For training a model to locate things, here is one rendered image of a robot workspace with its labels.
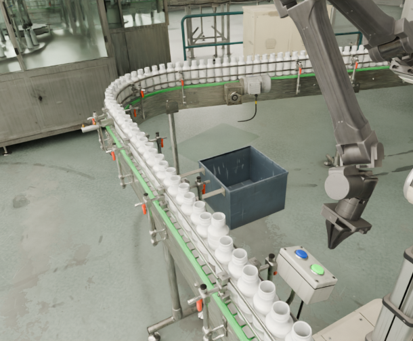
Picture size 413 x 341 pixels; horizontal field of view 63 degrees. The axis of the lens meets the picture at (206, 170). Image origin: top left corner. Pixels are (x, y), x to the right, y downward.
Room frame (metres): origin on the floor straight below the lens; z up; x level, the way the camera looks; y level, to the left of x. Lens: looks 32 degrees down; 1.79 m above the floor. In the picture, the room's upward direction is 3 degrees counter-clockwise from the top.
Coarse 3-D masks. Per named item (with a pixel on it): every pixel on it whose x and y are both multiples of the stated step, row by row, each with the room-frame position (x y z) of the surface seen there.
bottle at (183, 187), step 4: (180, 184) 0.93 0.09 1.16; (184, 184) 0.93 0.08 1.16; (188, 184) 0.93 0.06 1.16; (180, 188) 0.90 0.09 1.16; (184, 188) 0.93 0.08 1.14; (188, 188) 0.91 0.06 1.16; (180, 192) 0.91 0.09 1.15; (184, 192) 0.90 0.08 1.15; (176, 196) 0.92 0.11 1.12; (180, 196) 0.91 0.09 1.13; (176, 200) 0.91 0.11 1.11; (180, 200) 0.90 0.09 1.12; (180, 204) 0.89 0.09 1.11; (180, 208) 0.89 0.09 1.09; (180, 216) 0.90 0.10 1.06; (180, 220) 0.90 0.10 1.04
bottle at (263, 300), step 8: (264, 288) 0.51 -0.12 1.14; (272, 288) 0.51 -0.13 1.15; (256, 296) 0.50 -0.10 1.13; (264, 296) 0.48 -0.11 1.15; (272, 296) 0.48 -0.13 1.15; (256, 304) 0.49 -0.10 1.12; (264, 304) 0.48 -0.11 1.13; (272, 304) 0.48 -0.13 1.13; (256, 312) 0.48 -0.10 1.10; (264, 312) 0.47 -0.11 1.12; (256, 320) 0.48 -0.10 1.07; (264, 320) 0.47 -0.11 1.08; (256, 328) 0.48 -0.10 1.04
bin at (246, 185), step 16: (208, 160) 1.46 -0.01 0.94; (224, 160) 1.50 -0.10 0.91; (240, 160) 1.55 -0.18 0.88; (256, 160) 1.52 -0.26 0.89; (272, 160) 1.40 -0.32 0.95; (208, 176) 1.35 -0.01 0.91; (224, 176) 1.50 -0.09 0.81; (240, 176) 1.55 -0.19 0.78; (256, 176) 1.52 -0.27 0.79; (272, 176) 1.39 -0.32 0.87; (208, 192) 1.36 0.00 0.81; (224, 192) 1.20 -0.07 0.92; (240, 192) 1.19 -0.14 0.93; (256, 192) 1.23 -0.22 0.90; (272, 192) 1.26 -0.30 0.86; (224, 208) 1.22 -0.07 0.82; (240, 208) 1.19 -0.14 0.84; (256, 208) 1.23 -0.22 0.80; (272, 208) 1.27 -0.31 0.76; (240, 224) 1.19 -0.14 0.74
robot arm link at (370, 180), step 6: (360, 174) 0.60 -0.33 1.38; (366, 174) 0.62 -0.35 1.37; (372, 174) 0.63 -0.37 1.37; (366, 180) 0.60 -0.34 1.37; (372, 180) 0.60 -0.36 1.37; (366, 186) 0.59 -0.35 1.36; (372, 186) 0.59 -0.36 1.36; (366, 192) 0.59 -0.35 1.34; (360, 198) 0.59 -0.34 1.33; (366, 198) 0.59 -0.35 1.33
